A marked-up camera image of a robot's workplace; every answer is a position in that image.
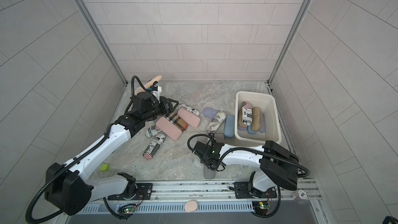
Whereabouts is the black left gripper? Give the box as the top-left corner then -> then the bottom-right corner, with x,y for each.
142,99 -> 179,122

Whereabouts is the tan fabric glasses case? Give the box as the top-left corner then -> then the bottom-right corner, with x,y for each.
237,110 -> 247,131

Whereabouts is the blue fabric glasses case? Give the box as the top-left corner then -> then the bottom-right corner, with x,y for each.
247,126 -> 257,135

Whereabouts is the cream plastic storage box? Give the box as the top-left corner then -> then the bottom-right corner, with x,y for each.
234,91 -> 282,147

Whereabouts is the dark grey glasses case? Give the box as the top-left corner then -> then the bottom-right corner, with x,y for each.
204,168 -> 216,179

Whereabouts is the purple glasses case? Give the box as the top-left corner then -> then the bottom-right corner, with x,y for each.
203,107 -> 219,119
259,113 -> 266,133

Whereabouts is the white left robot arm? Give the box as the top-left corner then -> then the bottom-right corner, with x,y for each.
25,91 -> 179,224

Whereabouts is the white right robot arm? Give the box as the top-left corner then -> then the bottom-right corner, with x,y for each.
187,134 -> 311,198

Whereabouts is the pink glasses case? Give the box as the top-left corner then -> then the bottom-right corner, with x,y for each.
156,117 -> 182,141
177,108 -> 201,128

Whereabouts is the map print glasses case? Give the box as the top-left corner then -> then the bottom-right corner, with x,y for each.
206,111 -> 226,133

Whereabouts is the brown plaid glasses case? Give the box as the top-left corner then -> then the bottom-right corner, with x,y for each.
165,113 -> 188,131

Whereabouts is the beige microphone head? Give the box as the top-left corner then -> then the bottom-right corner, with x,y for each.
134,75 -> 162,95

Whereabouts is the pink oval eraser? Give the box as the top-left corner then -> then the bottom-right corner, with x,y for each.
184,200 -> 199,213

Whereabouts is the green small block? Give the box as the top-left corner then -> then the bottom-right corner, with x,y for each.
99,164 -> 110,172

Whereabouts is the right circuit board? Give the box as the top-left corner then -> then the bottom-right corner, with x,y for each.
252,202 -> 272,215

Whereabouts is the circuit board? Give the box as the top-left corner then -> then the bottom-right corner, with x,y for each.
118,204 -> 136,215
252,202 -> 272,215

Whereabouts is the left circuit board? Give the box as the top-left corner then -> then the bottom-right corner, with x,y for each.
118,204 -> 136,215

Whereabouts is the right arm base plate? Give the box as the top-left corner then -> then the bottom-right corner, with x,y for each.
232,181 -> 278,199

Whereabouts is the aluminium rail frame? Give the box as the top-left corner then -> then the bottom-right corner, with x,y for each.
60,178 -> 322,206

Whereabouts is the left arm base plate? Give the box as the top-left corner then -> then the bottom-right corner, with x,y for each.
107,183 -> 153,201

